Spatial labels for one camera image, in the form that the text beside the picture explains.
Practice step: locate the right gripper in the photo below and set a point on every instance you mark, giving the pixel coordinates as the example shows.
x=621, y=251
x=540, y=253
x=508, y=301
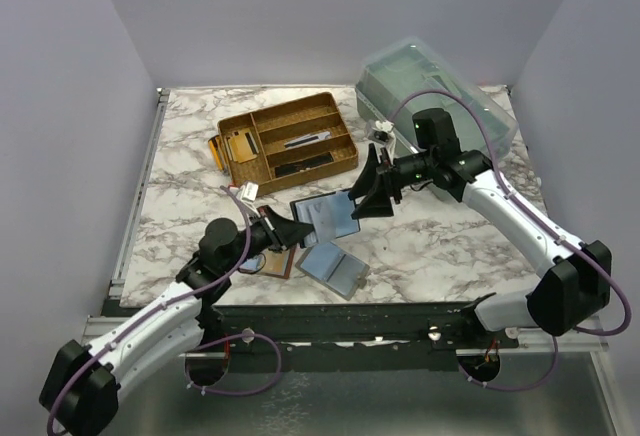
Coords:
x=377, y=204

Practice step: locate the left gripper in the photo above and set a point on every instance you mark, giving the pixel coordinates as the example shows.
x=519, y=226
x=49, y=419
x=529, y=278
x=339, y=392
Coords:
x=281, y=232

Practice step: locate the black card holder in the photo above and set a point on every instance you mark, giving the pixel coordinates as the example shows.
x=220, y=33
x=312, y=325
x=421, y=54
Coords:
x=329, y=214

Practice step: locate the silver card with stripe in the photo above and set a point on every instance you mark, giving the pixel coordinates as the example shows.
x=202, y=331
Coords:
x=320, y=135

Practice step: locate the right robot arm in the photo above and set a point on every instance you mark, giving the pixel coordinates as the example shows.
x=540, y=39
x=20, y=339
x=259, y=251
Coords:
x=569, y=291

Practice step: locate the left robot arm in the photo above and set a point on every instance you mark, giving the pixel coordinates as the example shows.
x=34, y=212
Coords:
x=87, y=383

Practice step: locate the brown card holder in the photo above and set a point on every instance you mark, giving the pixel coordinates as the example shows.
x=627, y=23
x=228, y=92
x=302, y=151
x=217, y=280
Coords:
x=270, y=263

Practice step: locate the grey card holder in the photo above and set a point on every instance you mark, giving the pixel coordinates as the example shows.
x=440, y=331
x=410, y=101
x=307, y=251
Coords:
x=335, y=269

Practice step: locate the black VIP card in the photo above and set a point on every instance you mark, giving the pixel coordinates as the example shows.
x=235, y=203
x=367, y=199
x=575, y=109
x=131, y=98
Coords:
x=302, y=165

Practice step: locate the gold cards beside tray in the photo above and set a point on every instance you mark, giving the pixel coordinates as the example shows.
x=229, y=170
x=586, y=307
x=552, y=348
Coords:
x=217, y=154

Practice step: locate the woven rattan divider tray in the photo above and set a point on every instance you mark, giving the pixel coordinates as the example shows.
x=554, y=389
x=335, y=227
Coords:
x=273, y=126

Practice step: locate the green clear-lid storage box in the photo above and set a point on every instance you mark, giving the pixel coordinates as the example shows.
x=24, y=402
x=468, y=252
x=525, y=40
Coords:
x=409, y=76

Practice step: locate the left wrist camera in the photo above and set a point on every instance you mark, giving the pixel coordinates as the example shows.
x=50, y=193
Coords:
x=247, y=192

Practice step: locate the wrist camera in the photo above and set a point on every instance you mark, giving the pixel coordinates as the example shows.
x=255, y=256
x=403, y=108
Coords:
x=382, y=132
x=247, y=192

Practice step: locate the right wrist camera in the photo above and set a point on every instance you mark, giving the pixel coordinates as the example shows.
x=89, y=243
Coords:
x=382, y=132

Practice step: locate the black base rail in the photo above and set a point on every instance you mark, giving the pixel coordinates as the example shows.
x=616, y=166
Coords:
x=358, y=337

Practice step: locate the aluminium frame rail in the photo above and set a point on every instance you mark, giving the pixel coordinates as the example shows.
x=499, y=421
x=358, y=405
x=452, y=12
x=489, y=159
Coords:
x=535, y=340

